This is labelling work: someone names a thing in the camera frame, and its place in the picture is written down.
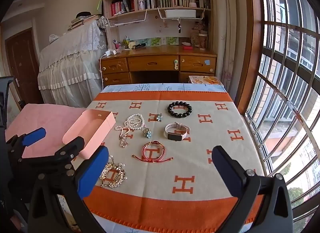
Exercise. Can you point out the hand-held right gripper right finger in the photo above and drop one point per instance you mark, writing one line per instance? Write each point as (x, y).
(226, 173)

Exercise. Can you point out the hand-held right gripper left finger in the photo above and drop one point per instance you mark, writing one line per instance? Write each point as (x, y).
(91, 173)

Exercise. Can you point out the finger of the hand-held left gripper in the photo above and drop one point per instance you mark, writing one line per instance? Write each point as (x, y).
(33, 136)
(67, 151)

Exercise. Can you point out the pink cardboard box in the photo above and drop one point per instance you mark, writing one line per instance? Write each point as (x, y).
(92, 122)

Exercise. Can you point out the white band smart watch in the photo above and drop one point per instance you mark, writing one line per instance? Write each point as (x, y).
(175, 136)

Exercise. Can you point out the brown wooden door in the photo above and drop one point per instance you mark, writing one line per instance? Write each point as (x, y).
(22, 55)

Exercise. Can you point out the orange and beige patterned blanket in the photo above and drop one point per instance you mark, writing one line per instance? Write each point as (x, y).
(195, 132)

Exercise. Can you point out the white lace furniture cover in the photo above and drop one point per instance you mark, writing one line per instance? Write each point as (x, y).
(70, 72)

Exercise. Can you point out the blue tree print sheet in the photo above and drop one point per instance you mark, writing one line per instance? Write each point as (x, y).
(140, 87)

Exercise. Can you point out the white charger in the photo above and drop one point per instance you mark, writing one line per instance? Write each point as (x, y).
(110, 53)

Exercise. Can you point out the stack of books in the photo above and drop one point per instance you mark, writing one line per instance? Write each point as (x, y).
(80, 22)

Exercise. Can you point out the window with metal grille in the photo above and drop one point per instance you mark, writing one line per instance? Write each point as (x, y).
(282, 72)

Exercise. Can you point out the desk pen holder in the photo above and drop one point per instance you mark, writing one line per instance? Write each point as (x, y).
(120, 45)

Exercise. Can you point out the black hat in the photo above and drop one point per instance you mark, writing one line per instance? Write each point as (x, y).
(83, 14)

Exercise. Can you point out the green and white drawer lock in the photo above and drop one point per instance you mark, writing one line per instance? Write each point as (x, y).
(175, 64)

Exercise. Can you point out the wooden desk with drawers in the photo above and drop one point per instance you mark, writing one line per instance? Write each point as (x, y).
(152, 62)

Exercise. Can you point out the black flashlight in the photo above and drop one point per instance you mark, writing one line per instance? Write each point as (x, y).
(139, 46)

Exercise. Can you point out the small red case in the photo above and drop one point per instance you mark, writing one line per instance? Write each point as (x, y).
(187, 47)

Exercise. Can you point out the pale floral curtain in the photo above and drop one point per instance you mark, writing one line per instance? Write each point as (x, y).
(230, 35)

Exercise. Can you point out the row of green photo cards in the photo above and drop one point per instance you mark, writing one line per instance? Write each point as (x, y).
(155, 41)

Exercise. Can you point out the printed beige bag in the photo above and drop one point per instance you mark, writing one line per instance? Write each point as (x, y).
(195, 35)

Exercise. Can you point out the row of red books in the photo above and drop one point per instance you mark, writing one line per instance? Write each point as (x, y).
(120, 7)

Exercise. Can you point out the hanging keys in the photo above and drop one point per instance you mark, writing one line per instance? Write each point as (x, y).
(179, 27)

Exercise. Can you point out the white plastic tray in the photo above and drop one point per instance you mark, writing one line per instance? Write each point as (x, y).
(180, 13)

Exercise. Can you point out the row of grey books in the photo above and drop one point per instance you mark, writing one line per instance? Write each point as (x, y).
(155, 1)

